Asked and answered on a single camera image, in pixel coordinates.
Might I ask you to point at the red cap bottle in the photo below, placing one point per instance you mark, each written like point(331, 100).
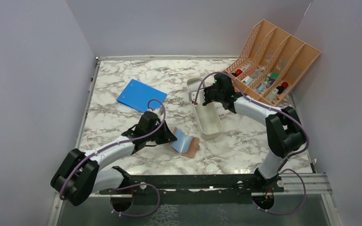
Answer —
point(282, 87)

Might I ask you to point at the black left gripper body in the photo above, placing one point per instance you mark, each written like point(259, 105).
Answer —
point(157, 135)

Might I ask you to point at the orange desk organizer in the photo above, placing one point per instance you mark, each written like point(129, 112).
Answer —
point(269, 49)

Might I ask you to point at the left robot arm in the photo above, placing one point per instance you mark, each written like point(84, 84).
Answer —
point(83, 173)

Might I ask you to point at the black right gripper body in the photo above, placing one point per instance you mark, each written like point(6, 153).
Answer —
point(211, 94)

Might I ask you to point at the black mounting rail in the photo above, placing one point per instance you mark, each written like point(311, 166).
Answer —
point(250, 182)

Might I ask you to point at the white oblong plastic tray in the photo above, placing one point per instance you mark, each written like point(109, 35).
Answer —
point(206, 117)

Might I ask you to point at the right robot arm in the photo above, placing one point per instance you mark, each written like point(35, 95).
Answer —
point(285, 134)

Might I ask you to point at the tan leather card holder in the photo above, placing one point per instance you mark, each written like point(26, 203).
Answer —
point(185, 145)

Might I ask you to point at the green cap bottle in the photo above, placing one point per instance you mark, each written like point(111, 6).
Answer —
point(272, 76)

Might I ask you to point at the blue folder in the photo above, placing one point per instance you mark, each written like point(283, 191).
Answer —
point(136, 95)

